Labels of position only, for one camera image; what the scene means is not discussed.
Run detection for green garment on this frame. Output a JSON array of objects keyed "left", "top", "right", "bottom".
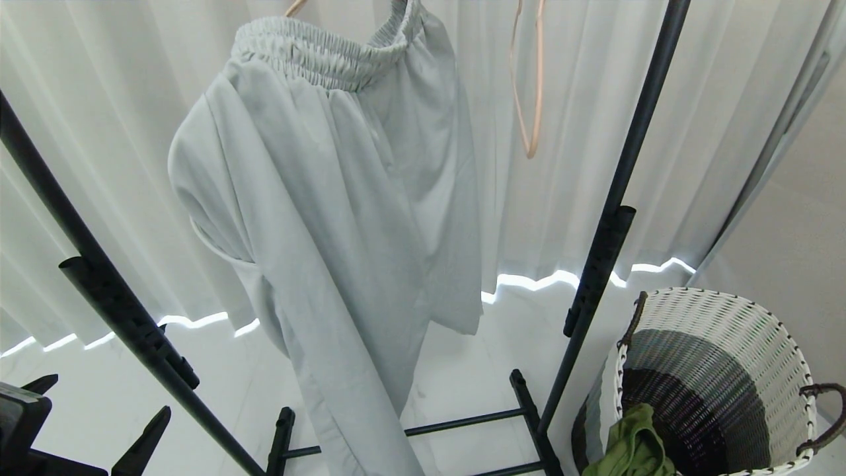
[{"left": 582, "top": 403, "right": 675, "bottom": 476}]

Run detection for white laundry basket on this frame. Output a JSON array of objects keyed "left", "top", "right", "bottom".
[{"left": 572, "top": 286, "right": 846, "bottom": 476}]

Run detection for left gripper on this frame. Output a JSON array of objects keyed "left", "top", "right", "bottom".
[{"left": 0, "top": 374, "right": 171, "bottom": 476}]

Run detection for pale grey shorts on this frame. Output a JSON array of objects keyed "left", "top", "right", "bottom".
[{"left": 167, "top": 0, "right": 483, "bottom": 476}]

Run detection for black clothes rack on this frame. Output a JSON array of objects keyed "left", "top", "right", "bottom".
[{"left": 0, "top": 0, "right": 691, "bottom": 476}]

